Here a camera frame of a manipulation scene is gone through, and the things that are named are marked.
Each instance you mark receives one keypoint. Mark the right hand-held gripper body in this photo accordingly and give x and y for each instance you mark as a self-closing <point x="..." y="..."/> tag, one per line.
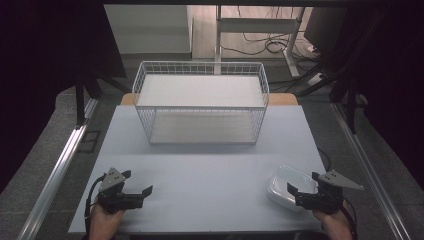
<point x="325" y="198"/>

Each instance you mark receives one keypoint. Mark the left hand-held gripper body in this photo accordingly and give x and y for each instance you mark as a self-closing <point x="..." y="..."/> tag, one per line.
<point x="113" y="198"/>

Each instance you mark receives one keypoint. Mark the white plastic dish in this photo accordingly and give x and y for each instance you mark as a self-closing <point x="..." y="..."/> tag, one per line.
<point x="283" y="181"/>

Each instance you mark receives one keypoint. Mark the person's left hand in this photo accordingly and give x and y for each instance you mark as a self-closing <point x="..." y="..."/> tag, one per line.
<point x="104" y="221"/>

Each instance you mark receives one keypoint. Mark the person's right hand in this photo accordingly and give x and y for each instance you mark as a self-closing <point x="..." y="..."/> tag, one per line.
<point x="333" y="225"/>

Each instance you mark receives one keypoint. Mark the black metal stand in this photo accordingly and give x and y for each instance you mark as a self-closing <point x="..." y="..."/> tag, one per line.
<point x="80" y="103"/>
<point x="350" y="110"/>

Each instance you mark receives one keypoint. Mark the white power strip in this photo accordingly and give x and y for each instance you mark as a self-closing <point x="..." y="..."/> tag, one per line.
<point x="315" y="79"/>

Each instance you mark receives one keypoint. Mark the black curtain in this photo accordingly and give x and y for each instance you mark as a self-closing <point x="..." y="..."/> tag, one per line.
<point x="40" y="66"/>
<point x="393" y="83"/>

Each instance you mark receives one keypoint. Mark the white cabinet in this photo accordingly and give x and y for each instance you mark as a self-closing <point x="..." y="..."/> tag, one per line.
<point x="146" y="30"/>

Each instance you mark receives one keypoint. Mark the aluminium rail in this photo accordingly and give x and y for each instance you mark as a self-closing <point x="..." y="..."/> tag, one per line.
<point x="366" y="170"/>
<point x="55" y="173"/>

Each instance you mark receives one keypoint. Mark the white desk frame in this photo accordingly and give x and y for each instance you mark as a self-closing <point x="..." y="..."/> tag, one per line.
<point x="256" y="25"/>

